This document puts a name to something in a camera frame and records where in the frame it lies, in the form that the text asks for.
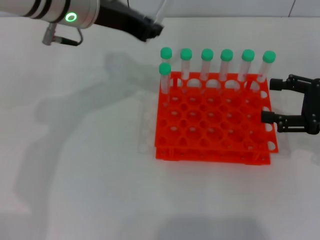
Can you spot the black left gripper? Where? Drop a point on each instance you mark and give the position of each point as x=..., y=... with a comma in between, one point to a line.
x=122, y=17

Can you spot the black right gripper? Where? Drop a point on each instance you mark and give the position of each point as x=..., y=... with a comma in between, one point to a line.
x=312, y=107

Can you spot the clear test tube green cap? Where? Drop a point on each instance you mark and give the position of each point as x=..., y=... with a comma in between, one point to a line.
x=160, y=11
x=186, y=54
x=226, y=54
x=207, y=54
x=165, y=68
x=166, y=53
x=269, y=56
x=248, y=55

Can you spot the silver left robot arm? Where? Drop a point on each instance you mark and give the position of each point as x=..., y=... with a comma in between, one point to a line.
x=50, y=10

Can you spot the orange plastic test tube rack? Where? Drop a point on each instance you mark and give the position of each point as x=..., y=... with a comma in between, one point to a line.
x=215, y=120

